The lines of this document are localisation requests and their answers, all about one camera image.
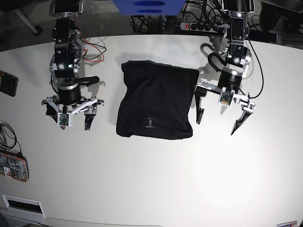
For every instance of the white power strip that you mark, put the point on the white power strip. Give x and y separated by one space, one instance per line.
196 27

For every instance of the blue plastic stool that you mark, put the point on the blue plastic stool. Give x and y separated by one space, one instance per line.
149 7

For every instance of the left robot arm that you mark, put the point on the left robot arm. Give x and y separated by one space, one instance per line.
232 62

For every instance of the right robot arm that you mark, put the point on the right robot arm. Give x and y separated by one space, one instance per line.
64 68

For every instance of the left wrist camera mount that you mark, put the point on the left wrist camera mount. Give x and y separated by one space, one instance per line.
226 97

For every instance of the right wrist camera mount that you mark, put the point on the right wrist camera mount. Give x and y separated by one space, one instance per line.
65 113

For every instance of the black T-shirt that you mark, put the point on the black T-shirt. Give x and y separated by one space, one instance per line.
157 100

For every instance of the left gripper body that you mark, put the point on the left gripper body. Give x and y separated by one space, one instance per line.
230 79

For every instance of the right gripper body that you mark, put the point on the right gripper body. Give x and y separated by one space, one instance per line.
68 95

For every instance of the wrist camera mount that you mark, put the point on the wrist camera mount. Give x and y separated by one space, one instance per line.
226 97
65 113

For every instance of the sticker at table edge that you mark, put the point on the sticker at table edge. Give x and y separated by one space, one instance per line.
288 224

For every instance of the orange blue device case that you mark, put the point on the orange blue device case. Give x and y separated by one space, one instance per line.
14 165

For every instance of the black smartphone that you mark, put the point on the black smartphone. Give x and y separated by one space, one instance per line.
8 84

